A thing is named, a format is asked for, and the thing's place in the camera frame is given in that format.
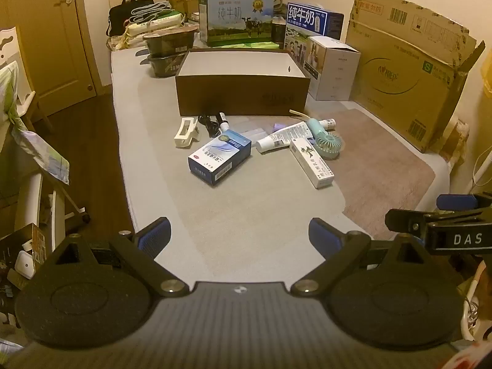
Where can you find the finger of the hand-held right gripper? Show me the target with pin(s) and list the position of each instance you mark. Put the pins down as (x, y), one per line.
(405, 221)
(457, 201)

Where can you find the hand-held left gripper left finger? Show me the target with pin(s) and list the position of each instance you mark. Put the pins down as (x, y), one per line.
(155, 235)

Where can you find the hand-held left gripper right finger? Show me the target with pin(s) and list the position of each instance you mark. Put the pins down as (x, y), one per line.
(322, 236)

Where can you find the long white box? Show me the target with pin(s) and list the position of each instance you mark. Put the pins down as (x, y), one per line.
(311, 161)

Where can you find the teal mini fan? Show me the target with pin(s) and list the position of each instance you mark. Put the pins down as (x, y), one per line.
(326, 144)

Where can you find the blue medicine box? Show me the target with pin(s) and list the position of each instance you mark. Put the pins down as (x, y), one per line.
(219, 157)

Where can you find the white hair clip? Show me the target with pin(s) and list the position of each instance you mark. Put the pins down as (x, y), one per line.
(185, 132)

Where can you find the white tube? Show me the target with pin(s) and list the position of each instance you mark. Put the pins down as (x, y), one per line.
(284, 136)

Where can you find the small white bottle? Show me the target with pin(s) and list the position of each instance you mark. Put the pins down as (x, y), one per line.
(328, 123)

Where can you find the purple tube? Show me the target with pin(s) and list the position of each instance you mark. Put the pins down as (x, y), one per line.
(277, 127)

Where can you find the clear plastic box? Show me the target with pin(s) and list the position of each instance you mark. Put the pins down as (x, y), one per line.
(253, 132)

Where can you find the beige brown mat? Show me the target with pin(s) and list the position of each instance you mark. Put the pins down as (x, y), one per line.
(250, 207)

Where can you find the white bed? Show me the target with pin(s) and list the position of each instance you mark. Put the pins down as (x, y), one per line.
(127, 130)

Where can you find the white rack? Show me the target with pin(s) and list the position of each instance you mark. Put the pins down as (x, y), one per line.
(32, 200)

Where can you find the large brown cardboard box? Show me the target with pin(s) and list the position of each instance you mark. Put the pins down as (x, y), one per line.
(403, 77)

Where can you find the white box with photo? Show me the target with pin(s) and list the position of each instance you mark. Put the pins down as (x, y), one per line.
(338, 73)

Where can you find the black plastic container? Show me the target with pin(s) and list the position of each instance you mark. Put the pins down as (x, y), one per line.
(165, 65)
(169, 42)

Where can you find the yellow printed pack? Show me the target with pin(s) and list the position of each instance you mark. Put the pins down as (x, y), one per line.
(127, 40)

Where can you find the white tissue pack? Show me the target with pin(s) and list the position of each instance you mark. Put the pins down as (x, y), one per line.
(161, 21)

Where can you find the wooden door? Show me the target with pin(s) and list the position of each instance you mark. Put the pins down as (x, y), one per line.
(50, 46)

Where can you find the blue milk carton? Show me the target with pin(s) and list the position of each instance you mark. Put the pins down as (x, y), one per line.
(303, 17)

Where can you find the black bag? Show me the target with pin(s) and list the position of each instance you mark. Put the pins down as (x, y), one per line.
(119, 15)

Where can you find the bundle of grey hangers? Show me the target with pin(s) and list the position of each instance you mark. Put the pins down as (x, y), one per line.
(148, 10)

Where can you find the green milk carton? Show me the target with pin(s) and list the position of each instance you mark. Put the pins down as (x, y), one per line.
(230, 19)

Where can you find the white chair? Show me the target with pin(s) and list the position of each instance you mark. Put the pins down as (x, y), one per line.
(15, 46)

